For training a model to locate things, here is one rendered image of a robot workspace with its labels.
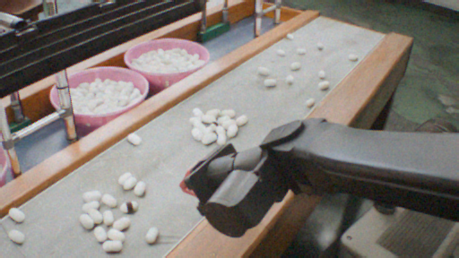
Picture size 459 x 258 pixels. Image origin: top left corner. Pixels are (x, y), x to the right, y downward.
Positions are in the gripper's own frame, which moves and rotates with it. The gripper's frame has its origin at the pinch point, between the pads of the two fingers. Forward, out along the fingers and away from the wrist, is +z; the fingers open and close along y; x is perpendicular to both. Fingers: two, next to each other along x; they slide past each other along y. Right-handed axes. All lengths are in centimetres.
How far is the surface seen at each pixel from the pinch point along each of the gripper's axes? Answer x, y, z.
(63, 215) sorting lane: -4.3, 10.9, 24.2
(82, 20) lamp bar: -30.5, 0.4, 0.3
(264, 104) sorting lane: 2, -49, 18
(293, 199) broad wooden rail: 15.6, -18.5, -2.0
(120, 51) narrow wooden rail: -33, -44, 56
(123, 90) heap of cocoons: -20, -29, 44
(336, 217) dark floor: 71, -96, 52
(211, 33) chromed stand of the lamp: -25, -89, 59
